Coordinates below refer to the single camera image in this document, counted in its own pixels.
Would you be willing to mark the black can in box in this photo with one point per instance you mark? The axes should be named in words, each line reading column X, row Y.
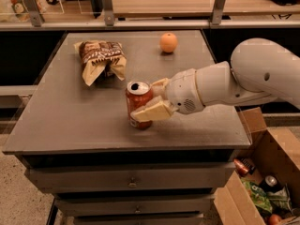
column 270, row 184

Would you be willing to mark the orange fruit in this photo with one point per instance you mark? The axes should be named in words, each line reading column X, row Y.
column 168, row 42

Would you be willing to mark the wooden table behind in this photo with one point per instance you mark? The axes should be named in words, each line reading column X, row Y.
column 167, row 8

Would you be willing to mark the red coke can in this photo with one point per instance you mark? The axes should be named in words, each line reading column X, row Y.
column 138, row 93

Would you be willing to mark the top drawer knob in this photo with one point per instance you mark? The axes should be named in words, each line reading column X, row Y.
column 132, row 183

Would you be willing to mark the drawer knob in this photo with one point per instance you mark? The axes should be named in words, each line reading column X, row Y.
column 132, row 183
column 137, row 210

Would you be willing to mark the metal railing with brackets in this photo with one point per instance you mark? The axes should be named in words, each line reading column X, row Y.
column 79, row 15

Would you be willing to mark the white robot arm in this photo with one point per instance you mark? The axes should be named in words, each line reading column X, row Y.
column 260, row 71

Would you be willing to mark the orange snack package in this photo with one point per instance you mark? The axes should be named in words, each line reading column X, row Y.
column 12, row 11

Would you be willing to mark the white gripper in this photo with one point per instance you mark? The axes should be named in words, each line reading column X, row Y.
column 182, row 90

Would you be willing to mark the red apple in box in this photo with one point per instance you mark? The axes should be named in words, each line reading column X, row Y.
column 274, row 219

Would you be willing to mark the grey drawer cabinet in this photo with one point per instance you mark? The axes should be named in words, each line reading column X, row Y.
column 76, row 143

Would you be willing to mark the brown can in box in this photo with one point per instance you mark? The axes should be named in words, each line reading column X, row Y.
column 243, row 167

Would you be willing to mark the cardboard box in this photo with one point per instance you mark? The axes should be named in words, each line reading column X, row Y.
column 273, row 151

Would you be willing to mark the brown chip bag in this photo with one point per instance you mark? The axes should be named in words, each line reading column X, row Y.
column 101, row 57

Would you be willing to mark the green snack bag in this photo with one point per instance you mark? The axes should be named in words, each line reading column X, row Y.
column 258, row 197

